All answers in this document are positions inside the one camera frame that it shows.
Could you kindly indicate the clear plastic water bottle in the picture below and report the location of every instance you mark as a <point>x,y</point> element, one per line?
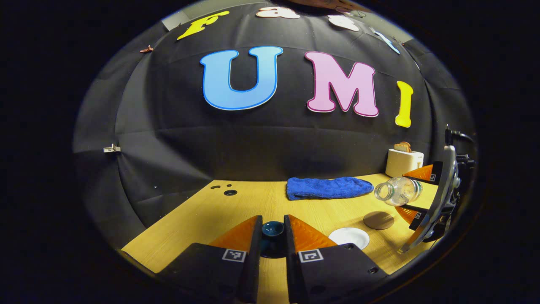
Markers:
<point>400,191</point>

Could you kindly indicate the black backdrop cloth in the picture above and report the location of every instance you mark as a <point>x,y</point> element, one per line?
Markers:
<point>190,139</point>

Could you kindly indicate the white cloth clip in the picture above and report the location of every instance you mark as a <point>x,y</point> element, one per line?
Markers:
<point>112,148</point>

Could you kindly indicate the brown toast slice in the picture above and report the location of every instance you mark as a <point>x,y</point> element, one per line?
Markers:
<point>403,147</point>

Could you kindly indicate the brown cloth clip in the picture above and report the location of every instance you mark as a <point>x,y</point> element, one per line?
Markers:
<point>146,49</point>

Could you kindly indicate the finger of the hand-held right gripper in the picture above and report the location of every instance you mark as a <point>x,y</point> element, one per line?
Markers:
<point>422,173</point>
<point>419,219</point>

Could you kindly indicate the white toaster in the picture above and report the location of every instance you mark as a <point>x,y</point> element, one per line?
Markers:
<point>403,164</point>

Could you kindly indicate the blue towel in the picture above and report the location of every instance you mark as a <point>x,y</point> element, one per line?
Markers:
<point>325,188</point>

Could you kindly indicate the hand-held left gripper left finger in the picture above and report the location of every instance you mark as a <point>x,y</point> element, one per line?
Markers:
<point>252,270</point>

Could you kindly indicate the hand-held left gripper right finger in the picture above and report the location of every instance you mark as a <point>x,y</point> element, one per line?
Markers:
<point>291,274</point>

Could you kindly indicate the round brown coaster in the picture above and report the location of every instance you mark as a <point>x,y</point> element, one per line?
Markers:
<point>379,220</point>

